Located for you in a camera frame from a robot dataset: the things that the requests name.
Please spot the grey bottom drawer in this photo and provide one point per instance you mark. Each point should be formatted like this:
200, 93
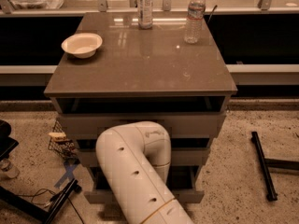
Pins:
181, 181

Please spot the grey drawer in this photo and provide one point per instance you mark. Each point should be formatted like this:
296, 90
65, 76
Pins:
181, 181
180, 125
179, 157

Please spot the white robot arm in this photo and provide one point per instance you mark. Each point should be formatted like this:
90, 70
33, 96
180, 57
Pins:
135, 159

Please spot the grey top drawer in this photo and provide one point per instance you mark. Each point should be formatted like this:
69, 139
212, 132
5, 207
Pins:
180, 125

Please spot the grey drawer cabinet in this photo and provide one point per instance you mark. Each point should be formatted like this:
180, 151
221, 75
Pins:
143, 71

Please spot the grey middle drawer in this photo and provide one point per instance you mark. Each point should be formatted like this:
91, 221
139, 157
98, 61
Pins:
179, 157

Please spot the white paper bowl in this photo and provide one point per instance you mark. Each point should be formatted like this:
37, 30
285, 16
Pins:
83, 45

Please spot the blue tape cross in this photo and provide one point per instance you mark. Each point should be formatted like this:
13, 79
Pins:
69, 167

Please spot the labelled drink bottle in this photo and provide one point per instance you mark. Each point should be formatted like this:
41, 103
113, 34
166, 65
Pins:
144, 13

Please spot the clear water bottle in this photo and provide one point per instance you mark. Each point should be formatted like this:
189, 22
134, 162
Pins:
195, 15

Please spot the black stand leg right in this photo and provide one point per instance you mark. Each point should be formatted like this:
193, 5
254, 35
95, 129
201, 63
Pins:
266, 163

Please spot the black stand leg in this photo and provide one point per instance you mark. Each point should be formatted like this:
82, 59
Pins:
44, 212
266, 163

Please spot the black stand leg left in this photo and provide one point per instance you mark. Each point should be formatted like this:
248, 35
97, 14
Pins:
44, 212

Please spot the plastic bottle on floor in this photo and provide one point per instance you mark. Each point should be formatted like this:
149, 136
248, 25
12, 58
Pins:
9, 169

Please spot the wire basket with snacks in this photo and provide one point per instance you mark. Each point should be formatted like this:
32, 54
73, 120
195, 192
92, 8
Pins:
60, 143

